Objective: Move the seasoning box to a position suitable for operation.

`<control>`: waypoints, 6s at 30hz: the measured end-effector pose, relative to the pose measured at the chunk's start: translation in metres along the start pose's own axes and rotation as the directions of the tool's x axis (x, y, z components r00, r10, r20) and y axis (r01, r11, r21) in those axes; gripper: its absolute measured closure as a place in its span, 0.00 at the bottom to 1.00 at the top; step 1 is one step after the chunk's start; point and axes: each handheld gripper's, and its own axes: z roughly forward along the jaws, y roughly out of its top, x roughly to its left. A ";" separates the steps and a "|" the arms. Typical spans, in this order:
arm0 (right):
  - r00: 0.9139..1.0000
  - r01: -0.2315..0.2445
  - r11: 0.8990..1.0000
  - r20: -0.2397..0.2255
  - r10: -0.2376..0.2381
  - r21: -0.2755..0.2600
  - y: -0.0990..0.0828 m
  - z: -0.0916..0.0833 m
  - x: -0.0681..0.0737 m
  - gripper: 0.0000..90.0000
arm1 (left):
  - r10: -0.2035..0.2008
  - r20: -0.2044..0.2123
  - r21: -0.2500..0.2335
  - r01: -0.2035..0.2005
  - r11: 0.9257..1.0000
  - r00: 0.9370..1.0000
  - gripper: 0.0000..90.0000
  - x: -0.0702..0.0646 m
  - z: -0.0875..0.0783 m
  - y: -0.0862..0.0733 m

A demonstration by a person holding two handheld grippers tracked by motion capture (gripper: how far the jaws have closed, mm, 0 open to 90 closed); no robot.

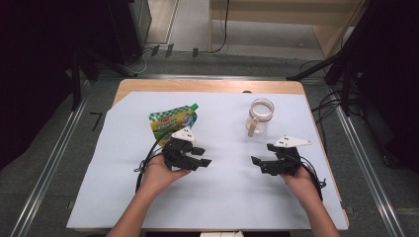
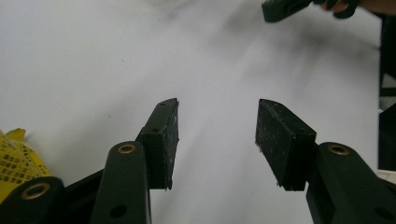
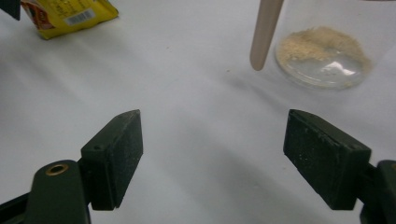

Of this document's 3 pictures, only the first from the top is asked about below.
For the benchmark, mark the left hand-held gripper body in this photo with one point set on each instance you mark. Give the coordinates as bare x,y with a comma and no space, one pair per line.
179,154

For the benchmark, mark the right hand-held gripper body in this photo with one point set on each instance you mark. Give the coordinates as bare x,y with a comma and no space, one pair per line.
286,164

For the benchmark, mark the clear glass jar with lid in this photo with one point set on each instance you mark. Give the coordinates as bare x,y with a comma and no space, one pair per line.
260,120

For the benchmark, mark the green yellow spout pouch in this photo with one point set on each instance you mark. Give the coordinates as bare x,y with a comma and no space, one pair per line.
168,121

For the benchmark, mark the person's right hand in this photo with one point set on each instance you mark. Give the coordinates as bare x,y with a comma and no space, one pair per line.
301,186

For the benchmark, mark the person's left hand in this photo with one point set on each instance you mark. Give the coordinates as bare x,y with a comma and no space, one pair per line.
158,174

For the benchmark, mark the white table sheet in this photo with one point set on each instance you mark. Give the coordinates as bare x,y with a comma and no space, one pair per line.
99,197

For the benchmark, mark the black metal stand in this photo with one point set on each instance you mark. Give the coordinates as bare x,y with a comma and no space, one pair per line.
76,82
329,61

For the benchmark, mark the black cabinet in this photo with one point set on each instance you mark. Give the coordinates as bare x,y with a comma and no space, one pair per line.
131,29

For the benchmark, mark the light wooden shelf unit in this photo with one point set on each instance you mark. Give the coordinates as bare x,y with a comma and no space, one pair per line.
283,13

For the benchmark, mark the dark curtain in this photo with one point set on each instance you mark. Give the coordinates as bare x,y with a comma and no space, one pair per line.
395,82
33,82

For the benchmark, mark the metal floor rail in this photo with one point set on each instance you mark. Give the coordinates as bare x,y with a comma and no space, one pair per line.
214,77
369,164
49,168

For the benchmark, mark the black floor bracket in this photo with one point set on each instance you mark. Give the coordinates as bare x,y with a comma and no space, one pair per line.
155,50
169,50
195,52

